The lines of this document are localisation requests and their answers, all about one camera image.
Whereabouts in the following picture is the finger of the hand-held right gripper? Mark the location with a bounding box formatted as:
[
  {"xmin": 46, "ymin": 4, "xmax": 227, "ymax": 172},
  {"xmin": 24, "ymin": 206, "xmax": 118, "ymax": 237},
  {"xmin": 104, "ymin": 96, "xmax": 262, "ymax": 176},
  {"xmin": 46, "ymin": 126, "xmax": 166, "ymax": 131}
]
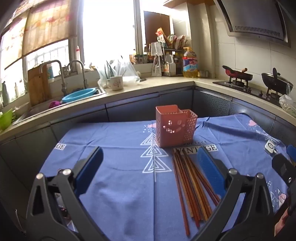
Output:
[{"xmin": 286, "ymin": 144, "xmax": 296, "ymax": 161}]

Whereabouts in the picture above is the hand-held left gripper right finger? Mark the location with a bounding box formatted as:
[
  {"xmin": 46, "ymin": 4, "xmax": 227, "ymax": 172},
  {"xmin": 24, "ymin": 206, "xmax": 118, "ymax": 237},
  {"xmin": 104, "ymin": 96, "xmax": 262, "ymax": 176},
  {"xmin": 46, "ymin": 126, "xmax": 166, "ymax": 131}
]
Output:
[{"xmin": 194, "ymin": 147, "xmax": 275, "ymax": 241}]

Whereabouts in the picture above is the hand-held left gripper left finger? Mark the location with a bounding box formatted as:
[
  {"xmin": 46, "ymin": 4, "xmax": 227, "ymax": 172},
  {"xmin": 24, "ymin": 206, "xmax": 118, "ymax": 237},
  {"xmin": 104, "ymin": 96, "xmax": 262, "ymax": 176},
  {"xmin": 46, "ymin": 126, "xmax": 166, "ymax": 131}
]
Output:
[{"xmin": 26, "ymin": 146, "xmax": 109, "ymax": 241}]

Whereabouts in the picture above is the bunch of wooden chopsticks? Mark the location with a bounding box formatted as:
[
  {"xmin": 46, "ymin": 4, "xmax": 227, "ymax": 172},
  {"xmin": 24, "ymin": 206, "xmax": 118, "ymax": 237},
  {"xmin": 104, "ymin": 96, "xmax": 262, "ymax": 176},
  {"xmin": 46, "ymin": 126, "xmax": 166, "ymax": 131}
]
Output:
[{"xmin": 171, "ymin": 148, "xmax": 221, "ymax": 237}]

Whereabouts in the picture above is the pink perforated utensil holder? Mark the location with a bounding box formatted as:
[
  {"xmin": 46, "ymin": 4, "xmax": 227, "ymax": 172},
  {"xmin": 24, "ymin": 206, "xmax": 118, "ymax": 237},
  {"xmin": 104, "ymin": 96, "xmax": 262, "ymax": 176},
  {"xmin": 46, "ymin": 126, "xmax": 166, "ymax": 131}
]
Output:
[{"xmin": 155, "ymin": 105, "xmax": 198, "ymax": 149}]

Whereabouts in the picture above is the white square device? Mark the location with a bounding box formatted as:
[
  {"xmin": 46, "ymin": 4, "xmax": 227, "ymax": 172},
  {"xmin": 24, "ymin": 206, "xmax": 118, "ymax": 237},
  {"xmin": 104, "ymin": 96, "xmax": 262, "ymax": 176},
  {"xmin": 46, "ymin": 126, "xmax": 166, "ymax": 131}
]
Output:
[{"xmin": 264, "ymin": 141, "xmax": 277, "ymax": 154}]

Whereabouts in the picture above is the blue printed tablecloth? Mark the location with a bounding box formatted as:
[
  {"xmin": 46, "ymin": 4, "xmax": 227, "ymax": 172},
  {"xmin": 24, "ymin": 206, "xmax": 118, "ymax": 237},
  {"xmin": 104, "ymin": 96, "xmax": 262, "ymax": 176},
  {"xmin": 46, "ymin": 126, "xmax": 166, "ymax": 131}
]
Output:
[{"xmin": 39, "ymin": 113, "xmax": 292, "ymax": 241}]

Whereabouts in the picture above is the clear plastic bag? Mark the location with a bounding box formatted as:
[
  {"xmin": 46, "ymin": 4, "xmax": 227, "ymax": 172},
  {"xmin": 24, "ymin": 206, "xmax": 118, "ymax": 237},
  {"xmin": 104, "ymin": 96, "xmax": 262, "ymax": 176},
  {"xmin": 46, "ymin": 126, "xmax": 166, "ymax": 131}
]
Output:
[{"xmin": 279, "ymin": 94, "xmax": 296, "ymax": 114}]

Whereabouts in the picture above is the black wok with lid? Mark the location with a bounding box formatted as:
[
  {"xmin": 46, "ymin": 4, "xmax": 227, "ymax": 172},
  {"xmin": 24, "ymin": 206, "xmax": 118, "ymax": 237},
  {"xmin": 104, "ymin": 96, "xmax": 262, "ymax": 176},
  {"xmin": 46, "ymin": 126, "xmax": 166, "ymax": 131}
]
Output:
[{"xmin": 261, "ymin": 68, "xmax": 294, "ymax": 95}]

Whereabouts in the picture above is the blue plastic basin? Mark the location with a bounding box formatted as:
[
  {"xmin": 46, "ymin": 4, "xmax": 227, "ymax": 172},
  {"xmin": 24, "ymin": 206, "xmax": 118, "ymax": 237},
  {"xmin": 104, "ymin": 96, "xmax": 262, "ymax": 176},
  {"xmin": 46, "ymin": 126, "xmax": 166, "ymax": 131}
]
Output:
[{"xmin": 61, "ymin": 88, "xmax": 96, "ymax": 103}]

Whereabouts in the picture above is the black gas stove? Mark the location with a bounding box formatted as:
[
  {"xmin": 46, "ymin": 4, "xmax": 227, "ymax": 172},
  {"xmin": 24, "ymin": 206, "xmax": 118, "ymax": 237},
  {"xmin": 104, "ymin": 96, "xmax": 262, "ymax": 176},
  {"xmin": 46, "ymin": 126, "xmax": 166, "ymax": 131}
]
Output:
[{"xmin": 213, "ymin": 79, "xmax": 289, "ymax": 107}]

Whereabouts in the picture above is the steel kitchen sink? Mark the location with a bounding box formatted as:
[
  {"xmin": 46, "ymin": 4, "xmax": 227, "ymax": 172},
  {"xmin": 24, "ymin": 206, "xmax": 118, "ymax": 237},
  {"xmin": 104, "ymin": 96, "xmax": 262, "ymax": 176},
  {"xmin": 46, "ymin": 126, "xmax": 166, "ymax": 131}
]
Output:
[{"xmin": 14, "ymin": 87, "xmax": 107, "ymax": 124}]

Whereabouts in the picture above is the white mug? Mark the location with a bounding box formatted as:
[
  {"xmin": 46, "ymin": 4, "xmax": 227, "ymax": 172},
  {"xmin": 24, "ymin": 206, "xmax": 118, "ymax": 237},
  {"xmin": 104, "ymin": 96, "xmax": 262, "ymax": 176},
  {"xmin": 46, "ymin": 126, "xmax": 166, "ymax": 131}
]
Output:
[{"xmin": 106, "ymin": 76, "xmax": 124, "ymax": 91}]

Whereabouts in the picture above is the red frying pan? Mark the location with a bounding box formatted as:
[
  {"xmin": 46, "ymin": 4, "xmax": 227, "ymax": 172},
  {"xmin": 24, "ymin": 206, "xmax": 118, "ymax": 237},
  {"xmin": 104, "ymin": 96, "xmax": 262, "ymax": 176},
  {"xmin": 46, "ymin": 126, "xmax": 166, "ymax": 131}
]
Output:
[{"xmin": 222, "ymin": 65, "xmax": 253, "ymax": 81}]

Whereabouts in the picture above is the steel faucet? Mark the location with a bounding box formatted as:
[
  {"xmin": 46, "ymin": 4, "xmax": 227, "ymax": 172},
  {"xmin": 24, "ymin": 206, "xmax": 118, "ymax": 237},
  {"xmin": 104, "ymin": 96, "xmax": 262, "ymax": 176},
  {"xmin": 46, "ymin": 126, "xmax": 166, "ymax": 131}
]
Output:
[
  {"xmin": 67, "ymin": 60, "xmax": 88, "ymax": 90},
  {"xmin": 39, "ymin": 60, "xmax": 67, "ymax": 96}
]

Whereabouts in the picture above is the wooden cutting board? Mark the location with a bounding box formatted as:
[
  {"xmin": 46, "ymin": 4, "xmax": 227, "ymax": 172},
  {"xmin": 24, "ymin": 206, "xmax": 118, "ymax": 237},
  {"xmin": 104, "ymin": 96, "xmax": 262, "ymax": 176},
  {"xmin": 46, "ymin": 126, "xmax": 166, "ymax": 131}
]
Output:
[{"xmin": 27, "ymin": 66, "xmax": 52, "ymax": 107}]

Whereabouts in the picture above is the green plastic bowl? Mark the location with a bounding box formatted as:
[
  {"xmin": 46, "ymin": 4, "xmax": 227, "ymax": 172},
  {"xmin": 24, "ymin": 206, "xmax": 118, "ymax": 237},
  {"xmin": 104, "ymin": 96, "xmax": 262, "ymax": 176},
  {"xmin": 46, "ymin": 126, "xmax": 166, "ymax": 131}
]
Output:
[{"xmin": 0, "ymin": 108, "xmax": 14, "ymax": 131}]

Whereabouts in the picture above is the yellow cooking oil bottle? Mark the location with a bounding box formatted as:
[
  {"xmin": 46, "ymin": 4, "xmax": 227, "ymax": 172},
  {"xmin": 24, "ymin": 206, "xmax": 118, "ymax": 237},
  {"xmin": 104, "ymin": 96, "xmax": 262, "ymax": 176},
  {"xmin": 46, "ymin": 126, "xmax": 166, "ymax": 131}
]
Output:
[{"xmin": 182, "ymin": 47, "xmax": 199, "ymax": 78}]

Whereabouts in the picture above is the white kitchen container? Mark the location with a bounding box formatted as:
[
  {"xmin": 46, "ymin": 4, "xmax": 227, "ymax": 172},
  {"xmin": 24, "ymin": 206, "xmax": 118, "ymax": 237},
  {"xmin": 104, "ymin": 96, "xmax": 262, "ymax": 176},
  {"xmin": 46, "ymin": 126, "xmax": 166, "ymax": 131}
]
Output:
[{"xmin": 162, "ymin": 54, "xmax": 176, "ymax": 77}]

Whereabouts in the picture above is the white knife block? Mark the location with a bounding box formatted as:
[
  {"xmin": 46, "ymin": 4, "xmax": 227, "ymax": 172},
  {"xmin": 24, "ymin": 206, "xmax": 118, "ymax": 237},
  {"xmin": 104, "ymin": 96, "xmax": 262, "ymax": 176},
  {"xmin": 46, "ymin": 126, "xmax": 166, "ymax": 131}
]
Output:
[{"xmin": 151, "ymin": 42, "xmax": 163, "ymax": 77}]

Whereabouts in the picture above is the row of spice jars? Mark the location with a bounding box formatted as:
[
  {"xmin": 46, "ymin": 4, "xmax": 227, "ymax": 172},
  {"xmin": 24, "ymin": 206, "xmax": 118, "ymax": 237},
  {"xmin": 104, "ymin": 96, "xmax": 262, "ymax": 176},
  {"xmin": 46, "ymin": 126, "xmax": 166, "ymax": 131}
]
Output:
[{"xmin": 129, "ymin": 54, "xmax": 153, "ymax": 64}]

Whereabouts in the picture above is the pile of food packets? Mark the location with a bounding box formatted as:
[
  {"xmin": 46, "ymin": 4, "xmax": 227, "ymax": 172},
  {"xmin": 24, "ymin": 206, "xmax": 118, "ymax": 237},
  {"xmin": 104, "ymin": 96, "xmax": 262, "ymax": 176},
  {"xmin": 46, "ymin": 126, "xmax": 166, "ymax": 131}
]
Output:
[{"xmin": 155, "ymin": 28, "xmax": 192, "ymax": 50}]

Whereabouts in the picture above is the steel range hood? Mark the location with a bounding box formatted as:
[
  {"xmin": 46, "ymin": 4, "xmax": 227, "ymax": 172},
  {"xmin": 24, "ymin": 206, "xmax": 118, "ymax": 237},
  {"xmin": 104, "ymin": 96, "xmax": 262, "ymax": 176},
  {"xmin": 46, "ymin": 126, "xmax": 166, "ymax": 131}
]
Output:
[{"xmin": 213, "ymin": 0, "xmax": 291, "ymax": 48}]

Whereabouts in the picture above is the patterned window curtain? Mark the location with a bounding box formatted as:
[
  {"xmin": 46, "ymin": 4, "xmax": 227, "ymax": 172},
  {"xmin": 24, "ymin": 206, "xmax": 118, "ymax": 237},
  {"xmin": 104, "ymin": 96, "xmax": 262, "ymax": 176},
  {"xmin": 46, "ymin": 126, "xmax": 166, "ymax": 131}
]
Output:
[{"xmin": 0, "ymin": 0, "xmax": 78, "ymax": 70}]

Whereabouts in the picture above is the brown cardboard sheet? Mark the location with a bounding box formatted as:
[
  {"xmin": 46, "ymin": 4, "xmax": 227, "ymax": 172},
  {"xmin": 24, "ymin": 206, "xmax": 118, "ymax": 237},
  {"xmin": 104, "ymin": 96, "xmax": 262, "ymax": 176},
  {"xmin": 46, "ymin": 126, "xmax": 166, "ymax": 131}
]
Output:
[{"xmin": 143, "ymin": 10, "xmax": 171, "ymax": 45}]

